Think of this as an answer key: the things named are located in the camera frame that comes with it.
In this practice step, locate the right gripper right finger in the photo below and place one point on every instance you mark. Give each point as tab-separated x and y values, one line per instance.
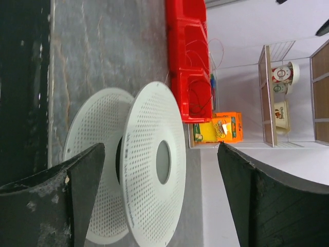
271	207

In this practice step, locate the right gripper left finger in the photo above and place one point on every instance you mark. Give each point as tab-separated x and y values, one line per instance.
53	207

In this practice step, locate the white perforated spool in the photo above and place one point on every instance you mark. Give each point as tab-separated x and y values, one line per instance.
142	185

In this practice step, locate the white pudding cup pack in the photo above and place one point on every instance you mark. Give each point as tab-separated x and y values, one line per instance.
282	117

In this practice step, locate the orange yellow sponge box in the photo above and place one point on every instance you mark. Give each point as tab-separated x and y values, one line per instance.
223	127

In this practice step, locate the white paper cup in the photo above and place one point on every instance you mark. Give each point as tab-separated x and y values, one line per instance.
284	77

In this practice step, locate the blue green sponge pack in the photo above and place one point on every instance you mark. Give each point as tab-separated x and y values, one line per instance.
213	83

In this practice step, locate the red compartment bin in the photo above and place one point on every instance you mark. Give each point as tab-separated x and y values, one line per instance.
189	61

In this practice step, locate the white wire wooden shelf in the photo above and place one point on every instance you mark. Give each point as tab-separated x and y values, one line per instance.
248	89

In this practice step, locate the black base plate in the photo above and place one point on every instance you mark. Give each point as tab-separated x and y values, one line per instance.
25	54

